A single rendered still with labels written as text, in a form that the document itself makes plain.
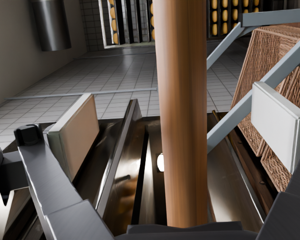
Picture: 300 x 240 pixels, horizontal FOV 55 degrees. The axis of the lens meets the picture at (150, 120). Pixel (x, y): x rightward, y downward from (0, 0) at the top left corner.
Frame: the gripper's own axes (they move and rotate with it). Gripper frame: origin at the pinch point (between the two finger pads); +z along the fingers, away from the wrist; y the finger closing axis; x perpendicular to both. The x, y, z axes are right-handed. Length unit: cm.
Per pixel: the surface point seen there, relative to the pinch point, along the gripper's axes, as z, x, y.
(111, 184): 58, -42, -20
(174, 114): -1.2, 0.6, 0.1
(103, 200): 50, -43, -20
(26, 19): 287, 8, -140
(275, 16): 83, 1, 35
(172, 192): -1.0, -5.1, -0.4
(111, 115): 159, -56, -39
